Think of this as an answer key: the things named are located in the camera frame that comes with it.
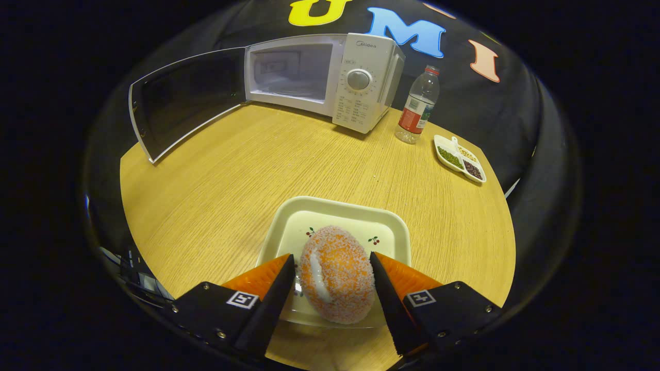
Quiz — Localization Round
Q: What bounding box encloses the orange sugared donut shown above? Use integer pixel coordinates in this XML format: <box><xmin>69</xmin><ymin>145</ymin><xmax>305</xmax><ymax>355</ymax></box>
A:
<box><xmin>299</xmin><ymin>225</ymin><xmax>376</xmax><ymax>325</ymax></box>

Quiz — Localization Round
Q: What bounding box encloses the cream square cherry-print plate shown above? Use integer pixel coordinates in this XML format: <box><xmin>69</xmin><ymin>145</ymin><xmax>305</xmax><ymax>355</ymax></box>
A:
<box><xmin>256</xmin><ymin>195</ymin><xmax>412</xmax><ymax>329</ymax></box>

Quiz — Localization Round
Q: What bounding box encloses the white microwave oven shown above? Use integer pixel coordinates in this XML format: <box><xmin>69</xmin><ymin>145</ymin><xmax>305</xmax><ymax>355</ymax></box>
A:
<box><xmin>128</xmin><ymin>33</ymin><xmax>406</xmax><ymax>164</ymax></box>

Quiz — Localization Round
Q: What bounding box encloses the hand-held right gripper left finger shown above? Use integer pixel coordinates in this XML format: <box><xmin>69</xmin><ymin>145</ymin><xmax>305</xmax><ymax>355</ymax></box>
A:
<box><xmin>170</xmin><ymin>254</ymin><xmax>296</xmax><ymax>359</ymax></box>

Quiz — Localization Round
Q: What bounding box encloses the clear plastic water bottle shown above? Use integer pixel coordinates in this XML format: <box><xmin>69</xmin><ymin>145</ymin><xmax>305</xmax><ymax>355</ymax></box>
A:
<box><xmin>394</xmin><ymin>64</ymin><xmax>441</xmax><ymax>145</ymax></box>

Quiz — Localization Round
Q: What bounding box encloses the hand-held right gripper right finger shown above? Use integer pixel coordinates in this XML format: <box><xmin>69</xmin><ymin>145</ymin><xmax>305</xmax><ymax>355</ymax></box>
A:
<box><xmin>369</xmin><ymin>251</ymin><xmax>502</xmax><ymax>358</ymax></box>

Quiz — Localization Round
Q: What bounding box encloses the white divided dish with beans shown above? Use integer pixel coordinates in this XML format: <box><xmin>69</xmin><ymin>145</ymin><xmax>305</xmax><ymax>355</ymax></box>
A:
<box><xmin>433</xmin><ymin>134</ymin><xmax>487</xmax><ymax>184</ymax></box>

